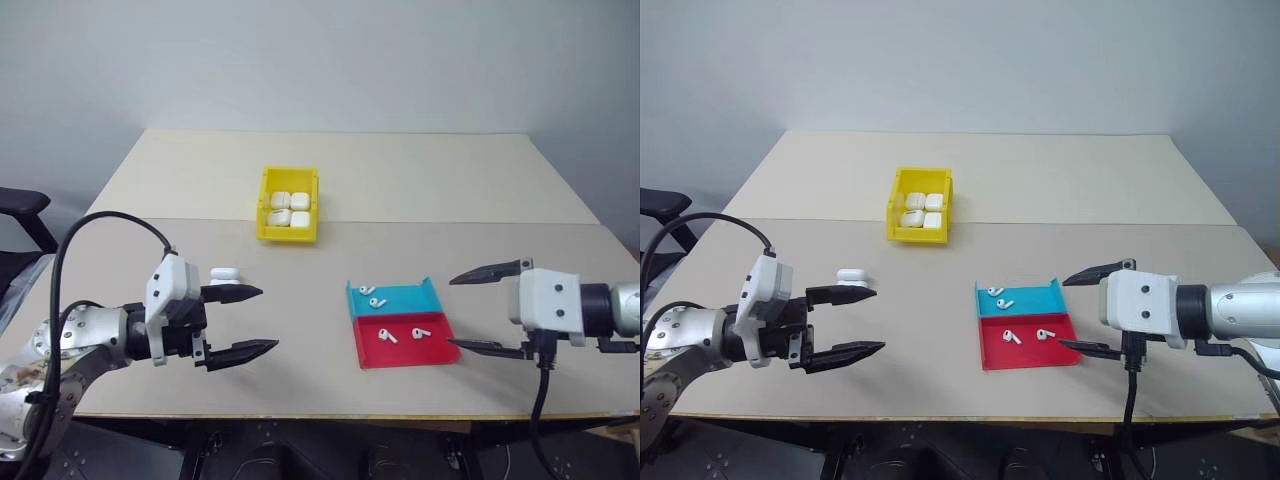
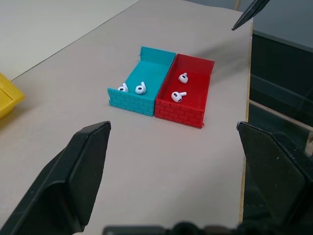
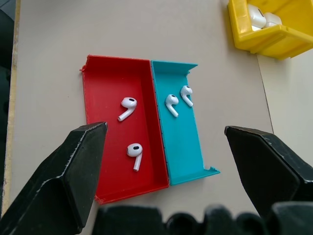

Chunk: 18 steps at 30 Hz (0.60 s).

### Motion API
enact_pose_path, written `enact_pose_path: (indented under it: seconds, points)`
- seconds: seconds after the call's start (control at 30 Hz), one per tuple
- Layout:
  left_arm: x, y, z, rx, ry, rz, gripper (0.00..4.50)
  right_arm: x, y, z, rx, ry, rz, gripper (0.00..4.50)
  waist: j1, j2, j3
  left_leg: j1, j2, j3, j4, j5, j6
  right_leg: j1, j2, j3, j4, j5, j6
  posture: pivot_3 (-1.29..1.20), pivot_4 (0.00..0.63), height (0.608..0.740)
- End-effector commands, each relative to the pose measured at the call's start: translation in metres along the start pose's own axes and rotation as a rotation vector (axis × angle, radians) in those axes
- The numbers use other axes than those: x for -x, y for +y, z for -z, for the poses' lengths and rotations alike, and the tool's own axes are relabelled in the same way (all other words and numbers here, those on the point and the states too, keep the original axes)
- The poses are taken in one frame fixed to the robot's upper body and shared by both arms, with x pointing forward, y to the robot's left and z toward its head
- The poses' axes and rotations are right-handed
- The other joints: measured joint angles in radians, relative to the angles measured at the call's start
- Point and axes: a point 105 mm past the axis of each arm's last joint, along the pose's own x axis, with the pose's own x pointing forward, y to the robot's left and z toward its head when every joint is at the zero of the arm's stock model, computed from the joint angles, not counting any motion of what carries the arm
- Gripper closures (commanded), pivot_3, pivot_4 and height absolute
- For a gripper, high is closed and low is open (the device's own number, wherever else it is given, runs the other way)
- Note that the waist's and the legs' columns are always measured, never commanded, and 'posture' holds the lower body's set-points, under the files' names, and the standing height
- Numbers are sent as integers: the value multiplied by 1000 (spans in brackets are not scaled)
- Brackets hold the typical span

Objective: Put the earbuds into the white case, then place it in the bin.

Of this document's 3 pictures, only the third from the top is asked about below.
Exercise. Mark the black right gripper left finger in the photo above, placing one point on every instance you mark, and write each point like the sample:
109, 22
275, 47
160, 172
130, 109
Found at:
56, 176

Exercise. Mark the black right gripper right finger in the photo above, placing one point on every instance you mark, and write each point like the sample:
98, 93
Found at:
266, 169

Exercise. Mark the yellow plastic bin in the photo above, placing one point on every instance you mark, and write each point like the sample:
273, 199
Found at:
274, 36

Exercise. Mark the white plastic part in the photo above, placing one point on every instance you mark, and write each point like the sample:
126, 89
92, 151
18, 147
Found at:
272, 20

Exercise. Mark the red plastic tray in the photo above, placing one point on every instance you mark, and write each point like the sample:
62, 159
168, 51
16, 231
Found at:
117, 137

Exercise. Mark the blue plastic tray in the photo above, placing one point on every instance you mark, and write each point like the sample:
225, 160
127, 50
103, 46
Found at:
179, 137

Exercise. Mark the white earbuds in yellow bin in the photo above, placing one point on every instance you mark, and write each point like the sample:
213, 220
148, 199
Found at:
256, 15

